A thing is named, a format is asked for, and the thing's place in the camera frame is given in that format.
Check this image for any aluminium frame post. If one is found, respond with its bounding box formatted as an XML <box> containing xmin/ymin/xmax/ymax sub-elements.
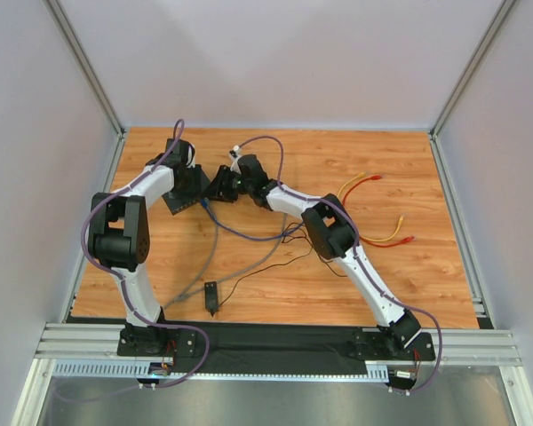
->
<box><xmin>44</xmin><ymin>0</ymin><xmax>125</xmax><ymax>135</ymax></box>
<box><xmin>429</xmin><ymin>0</ymin><xmax>519</xmax><ymax>138</ymax></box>

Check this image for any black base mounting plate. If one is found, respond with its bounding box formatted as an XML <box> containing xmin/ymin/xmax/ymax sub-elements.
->
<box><xmin>116</xmin><ymin>321</ymin><xmax>437</xmax><ymax>375</ymax></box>

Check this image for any grey ethernet cable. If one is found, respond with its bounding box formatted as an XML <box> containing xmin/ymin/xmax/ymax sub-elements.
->
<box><xmin>175</xmin><ymin>212</ymin><xmax>290</xmax><ymax>303</ymax></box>
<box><xmin>162</xmin><ymin>221</ymin><xmax>221</xmax><ymax>310</ymax></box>

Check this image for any aluminium front rail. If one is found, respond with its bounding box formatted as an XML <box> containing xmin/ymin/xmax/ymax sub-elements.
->
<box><xmin>34</xmin><ymin>323</ymin><xmax>522</xmax><ymax>367</ymax></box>

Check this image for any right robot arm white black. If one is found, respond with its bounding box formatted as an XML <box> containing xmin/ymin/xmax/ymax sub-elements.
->
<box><xmin>203</xmin><ymin>154</ymin><xmax>421</xmax><ymax>350</ymax></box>

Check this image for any red ethernet cable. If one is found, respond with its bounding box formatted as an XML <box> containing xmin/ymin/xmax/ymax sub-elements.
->
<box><xmin>346</xmin><ymin>173</ymin><xmax>417</xmax><ymax>249</ymax></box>

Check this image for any black network switch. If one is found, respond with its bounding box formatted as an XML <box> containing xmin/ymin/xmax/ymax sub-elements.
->
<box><xmin>162</xmin><ymin>164</ymin><xmax>211</xmax><ymax>215</ymax></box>

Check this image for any right aluminium frame post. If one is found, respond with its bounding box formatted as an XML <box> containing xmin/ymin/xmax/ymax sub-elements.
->
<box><xmin>429</xmin><ymin>0</ymin><xmax>519</xmax><ymax>138</ymax></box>

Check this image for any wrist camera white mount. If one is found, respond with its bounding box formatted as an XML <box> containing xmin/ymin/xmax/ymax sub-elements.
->
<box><xmin>228</xmin><ymin>145</ymin><xmax>242</xmax><ymax>174</ymax></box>
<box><xmin>187</xmin><ymin>144</ymin><xmax>195</xmax><ymax>168</ymax></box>

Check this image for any yellow ethernet cable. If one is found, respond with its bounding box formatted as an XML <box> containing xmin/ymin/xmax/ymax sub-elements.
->
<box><xmin>340</xmin><ymin>170</ymin><xmax>408</xmax><ymax>243</ymax></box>

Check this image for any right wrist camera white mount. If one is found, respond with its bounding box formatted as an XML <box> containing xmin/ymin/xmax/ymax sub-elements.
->
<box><xmin>228</xmin><ymin>145</ymin><xmax>242</xmax><ymax>174</ymax></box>

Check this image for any black power adapter with cord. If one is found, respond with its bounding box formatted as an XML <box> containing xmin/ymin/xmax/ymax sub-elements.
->
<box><xmin>203</xmin><ymin>230</ymin><xmax>314</xmax><ymax>317</ymax></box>

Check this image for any left aluminium frame post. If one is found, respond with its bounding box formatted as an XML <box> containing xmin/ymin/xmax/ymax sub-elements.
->
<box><xmin>44</xmin><ymin>0</ymin><xmax>125</xmax><ymax>135</ymax></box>

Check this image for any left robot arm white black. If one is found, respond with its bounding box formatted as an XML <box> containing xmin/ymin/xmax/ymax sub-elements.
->
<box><xmin>82</xmin><ymin>138</ymin><xmax>203</xmax><ymax>356</ymax></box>

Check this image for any blue ethernet cable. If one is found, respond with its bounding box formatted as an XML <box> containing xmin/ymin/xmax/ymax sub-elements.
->
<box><xmin>199</xmin><ymin>198</ymin><xmax>307</xmax><ymax>243</ymax></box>

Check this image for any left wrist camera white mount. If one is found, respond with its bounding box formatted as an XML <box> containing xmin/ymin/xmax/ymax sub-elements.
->
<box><xmin>187</xmin><ymin>144</ymin><xmax>195</xmax><ymax>168</ymax></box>

